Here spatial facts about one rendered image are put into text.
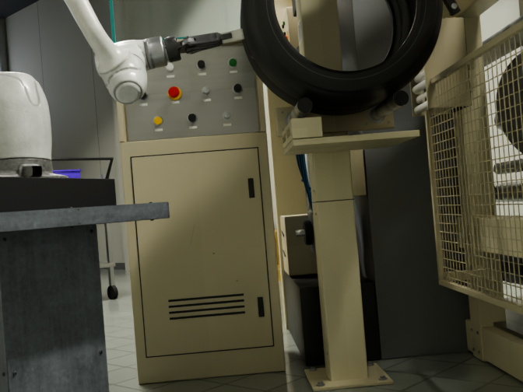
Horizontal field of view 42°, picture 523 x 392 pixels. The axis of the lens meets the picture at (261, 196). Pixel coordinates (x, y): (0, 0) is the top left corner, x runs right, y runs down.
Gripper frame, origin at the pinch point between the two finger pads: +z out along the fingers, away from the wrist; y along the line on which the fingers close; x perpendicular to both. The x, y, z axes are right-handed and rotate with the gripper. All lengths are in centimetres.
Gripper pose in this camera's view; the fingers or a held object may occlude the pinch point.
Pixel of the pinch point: (232, 36)
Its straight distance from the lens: 212.0
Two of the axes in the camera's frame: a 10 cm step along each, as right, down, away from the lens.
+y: -0.5, 0.2, 10.0
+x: 2.2, 9.8, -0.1
